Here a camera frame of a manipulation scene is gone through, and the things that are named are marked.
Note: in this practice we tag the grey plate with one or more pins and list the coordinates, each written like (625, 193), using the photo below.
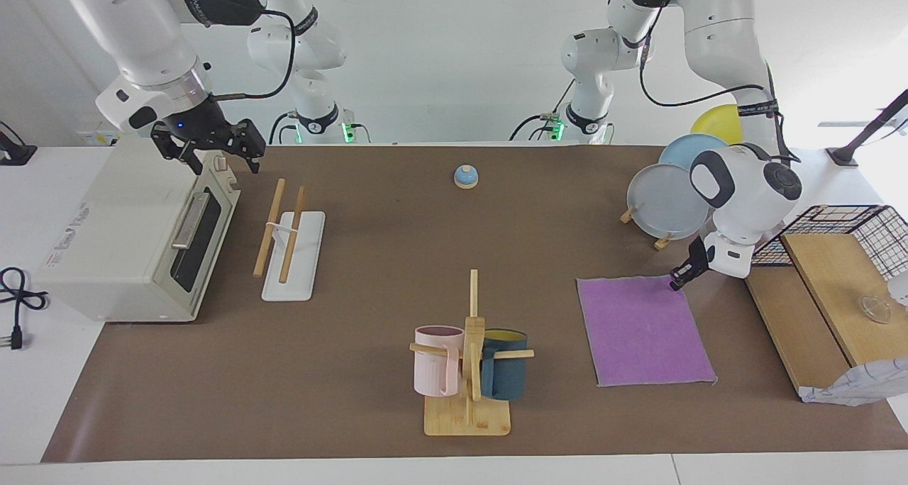
(663, 201)

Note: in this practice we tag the dark teal mug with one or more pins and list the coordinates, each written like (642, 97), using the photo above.
(505, 375)

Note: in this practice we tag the yellow plate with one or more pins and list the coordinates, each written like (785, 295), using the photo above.
(716, 123)

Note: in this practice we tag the black clamp mount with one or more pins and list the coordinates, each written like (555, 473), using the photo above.
(15, 153)

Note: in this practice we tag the cream toaster oven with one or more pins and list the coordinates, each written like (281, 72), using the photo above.
(120, 244)

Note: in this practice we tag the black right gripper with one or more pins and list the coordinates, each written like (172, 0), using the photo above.
(206, 127)

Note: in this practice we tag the wooden plate rack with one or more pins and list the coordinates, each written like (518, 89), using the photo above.
(663, 243)

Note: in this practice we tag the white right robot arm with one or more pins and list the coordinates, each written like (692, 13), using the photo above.
(142, 38)

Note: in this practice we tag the light blue plate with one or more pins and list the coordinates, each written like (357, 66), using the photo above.
(681, 152)

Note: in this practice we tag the wooden mug tree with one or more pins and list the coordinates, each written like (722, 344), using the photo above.
(468, 414)

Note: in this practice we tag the small blue bell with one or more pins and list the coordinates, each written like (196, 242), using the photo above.
(466, 179)

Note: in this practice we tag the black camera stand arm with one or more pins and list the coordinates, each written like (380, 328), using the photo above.
(862, 134)

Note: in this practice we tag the white base wooden towel rack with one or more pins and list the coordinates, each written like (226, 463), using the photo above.
(294, 272)

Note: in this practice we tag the brown table mat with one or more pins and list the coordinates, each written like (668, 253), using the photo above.
(355, 371)

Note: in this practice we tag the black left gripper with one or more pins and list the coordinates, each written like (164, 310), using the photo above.
(699, 254)

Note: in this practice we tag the small clear glass dish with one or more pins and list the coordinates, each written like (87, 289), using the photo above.
(875, 309)

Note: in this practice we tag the pink mug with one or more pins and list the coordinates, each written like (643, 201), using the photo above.
(433, 371)

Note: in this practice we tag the white patterned paper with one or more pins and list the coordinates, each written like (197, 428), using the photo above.
(851, 386)

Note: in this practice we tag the white wall socket box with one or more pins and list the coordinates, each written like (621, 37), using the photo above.
(96, 137)

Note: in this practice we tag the purple square towel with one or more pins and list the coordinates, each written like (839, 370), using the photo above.
(645, 329)

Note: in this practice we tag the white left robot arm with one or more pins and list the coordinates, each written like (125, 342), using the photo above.
(745, 194)

